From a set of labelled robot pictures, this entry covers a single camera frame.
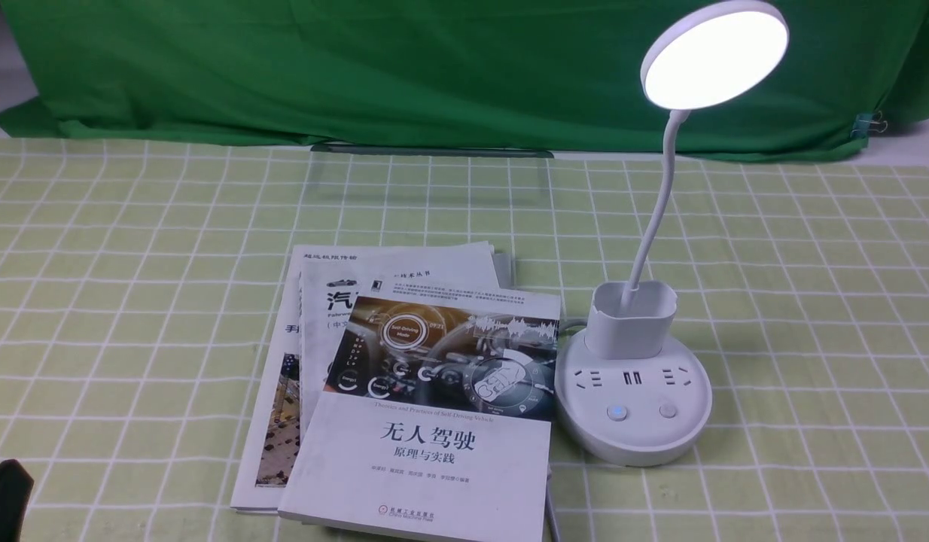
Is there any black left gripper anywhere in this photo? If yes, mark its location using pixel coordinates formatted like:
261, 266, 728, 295
0, 459, 35, 541

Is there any white desk lamp with sockets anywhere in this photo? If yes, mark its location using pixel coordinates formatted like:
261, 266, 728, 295
555, 1, 789, 467

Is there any bottom white book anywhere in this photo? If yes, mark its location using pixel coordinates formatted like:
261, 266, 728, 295
230, 242, 515, 514

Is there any middle white car book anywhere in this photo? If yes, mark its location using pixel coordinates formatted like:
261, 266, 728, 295
298, 242, 500, 433

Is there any top self-driving vehicle book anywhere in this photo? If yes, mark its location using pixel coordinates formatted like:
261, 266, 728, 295
278, 278, 562, 541

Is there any clear acrylic stand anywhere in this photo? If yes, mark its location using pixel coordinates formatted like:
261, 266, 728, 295
303, 143, 553, 209

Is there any green backdrop cloth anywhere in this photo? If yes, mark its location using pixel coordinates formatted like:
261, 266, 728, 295
0, 1, 929, 162

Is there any binder clip on cloth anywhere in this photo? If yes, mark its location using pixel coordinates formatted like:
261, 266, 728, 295
849, 111, 889, 139

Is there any grey lamp power cable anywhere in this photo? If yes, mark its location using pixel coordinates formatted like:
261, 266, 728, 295
544, 482, 563, 542

